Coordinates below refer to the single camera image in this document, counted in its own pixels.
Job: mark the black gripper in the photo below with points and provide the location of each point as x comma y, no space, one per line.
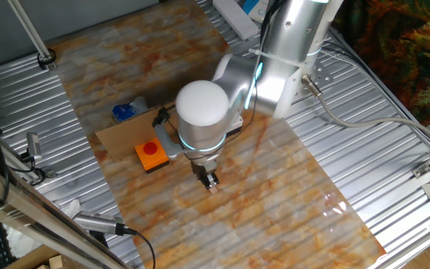
204,169

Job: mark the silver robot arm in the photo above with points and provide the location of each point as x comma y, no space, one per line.
200,112

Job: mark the small wooden cube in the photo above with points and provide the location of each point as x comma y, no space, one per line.
214,191

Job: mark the orange box red button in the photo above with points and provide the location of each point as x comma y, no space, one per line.
151,158

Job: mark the marble pattern mat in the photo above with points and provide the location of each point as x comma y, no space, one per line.
256,224

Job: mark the blue tissue pack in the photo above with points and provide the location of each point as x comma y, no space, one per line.
123,112

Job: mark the white power strip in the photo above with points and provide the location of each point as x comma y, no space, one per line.
233,16

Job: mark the light wooden block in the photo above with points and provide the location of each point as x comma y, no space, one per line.
56,262

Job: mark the blue white round device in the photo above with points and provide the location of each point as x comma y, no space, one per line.
254,7

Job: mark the white crumpled cloth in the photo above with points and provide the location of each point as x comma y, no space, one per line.
22,243

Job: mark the tan wooden board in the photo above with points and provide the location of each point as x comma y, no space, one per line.
28,259

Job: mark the thin metal rod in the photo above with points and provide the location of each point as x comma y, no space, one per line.
28,26

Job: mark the colourful patterned cloth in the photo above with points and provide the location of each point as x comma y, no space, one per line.
405,45

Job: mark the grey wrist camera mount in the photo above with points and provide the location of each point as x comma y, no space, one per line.
166,142

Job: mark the long grey camera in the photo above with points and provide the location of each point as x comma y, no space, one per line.
95,222

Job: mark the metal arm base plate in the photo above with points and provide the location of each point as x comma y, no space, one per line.
323,76

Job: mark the small grey camera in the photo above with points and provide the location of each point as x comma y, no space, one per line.
34,143

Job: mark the aluminium frame bar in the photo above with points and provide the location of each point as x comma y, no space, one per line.
13,209

